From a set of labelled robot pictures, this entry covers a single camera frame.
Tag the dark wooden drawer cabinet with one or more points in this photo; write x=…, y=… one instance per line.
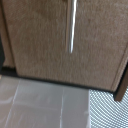
x=121, y=86

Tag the grey patterned mat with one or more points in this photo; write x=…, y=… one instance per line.
x=110, y=111

